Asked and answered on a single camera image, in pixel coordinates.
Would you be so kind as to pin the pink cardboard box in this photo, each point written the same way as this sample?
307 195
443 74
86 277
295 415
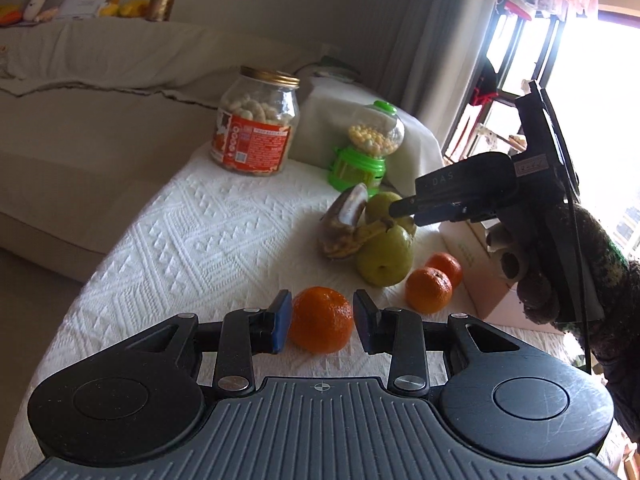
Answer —
482 282

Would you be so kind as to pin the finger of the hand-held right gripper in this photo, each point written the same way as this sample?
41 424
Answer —
435 216
404 206

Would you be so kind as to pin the beige sofa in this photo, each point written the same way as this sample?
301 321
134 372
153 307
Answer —
100 150

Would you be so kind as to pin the white plate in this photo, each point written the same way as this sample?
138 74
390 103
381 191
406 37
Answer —
325 72

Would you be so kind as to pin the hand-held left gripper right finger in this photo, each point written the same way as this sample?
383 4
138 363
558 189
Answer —
366 324

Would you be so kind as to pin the golden can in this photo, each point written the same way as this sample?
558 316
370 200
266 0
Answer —
162 6

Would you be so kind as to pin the dark brown banana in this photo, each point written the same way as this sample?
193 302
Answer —
340 225

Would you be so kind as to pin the glass snack jar gold lid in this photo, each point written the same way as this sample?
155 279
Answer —
250 140

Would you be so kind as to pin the person's right hand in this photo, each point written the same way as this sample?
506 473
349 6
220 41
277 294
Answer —
537 295

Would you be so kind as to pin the green pear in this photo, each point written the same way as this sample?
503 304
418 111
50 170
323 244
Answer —
385 262
380 205

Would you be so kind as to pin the white paper card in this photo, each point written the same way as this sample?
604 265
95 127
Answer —
85 0

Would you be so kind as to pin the grey beige curtain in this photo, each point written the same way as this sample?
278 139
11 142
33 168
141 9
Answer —
450 50

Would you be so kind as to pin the orange yellow plush toy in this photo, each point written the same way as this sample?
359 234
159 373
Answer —
9 15

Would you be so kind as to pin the black red hanging garment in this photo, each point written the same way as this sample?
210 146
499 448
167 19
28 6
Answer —
490 82

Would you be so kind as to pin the brown banana with sticker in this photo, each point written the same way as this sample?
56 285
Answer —
372 232

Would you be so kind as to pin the dark window frame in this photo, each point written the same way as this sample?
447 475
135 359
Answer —
555 45

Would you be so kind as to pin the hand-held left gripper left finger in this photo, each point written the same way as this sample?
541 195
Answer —
281 322

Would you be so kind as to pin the cream draped cloth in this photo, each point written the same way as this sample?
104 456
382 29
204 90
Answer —
325 120

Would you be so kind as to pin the green candy dispenser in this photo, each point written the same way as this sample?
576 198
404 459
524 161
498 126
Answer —
360 170

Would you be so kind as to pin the orange mandarin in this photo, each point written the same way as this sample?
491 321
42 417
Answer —
447 266
428 291
320 320

